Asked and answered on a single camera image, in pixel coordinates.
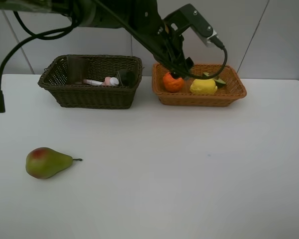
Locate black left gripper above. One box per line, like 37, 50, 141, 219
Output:
129, 14, 194, 80

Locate orange tangerine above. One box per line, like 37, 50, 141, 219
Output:
163, 73, 184, 93

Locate yellow lemon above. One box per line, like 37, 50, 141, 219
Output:
190, 79, 218, 95

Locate halved avocado with pit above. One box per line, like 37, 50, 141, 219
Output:
213, 76, 226, 88

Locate dark green pump bottle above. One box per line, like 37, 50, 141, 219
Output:
116, 70, 136, 88

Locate pink bottle white cap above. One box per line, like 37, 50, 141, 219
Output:
102, 77, 120, 86

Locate white marker pen pink caps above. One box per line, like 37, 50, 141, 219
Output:
83, 79, 104, 86

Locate translucent purple plastic cup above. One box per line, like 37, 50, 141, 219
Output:
66, 55, 89, 85

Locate green red pear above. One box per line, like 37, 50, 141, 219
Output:
25, 147, 83, 179

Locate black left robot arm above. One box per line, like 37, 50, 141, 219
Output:
0, 0, 193, 79

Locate orange wicker basket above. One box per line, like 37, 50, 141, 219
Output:
152, 63, 247, 107

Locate dark brown wicker basket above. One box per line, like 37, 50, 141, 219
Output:
38, 55, 143, 110

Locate black left camera cable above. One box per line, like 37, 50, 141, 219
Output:
0, 0, 228, 114

